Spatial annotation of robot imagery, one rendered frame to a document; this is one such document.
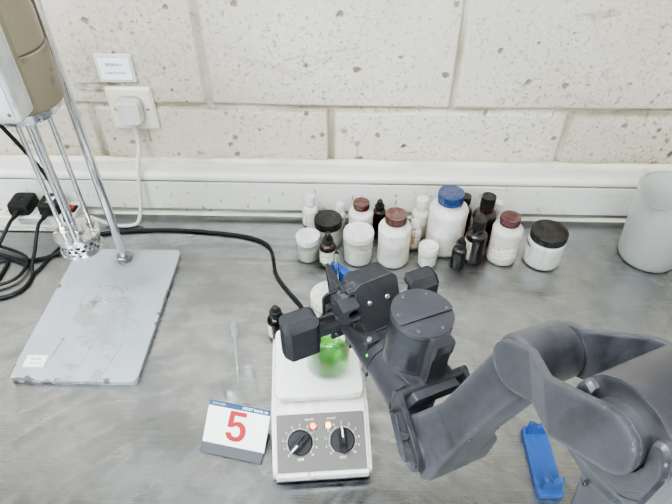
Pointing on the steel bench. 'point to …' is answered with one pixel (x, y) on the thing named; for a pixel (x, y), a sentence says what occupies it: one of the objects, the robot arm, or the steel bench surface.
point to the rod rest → (542, 462)
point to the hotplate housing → (319, 412)
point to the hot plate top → (284, 372)
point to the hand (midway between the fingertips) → (341, 283)
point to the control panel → (313, 461)
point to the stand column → (82, 136)
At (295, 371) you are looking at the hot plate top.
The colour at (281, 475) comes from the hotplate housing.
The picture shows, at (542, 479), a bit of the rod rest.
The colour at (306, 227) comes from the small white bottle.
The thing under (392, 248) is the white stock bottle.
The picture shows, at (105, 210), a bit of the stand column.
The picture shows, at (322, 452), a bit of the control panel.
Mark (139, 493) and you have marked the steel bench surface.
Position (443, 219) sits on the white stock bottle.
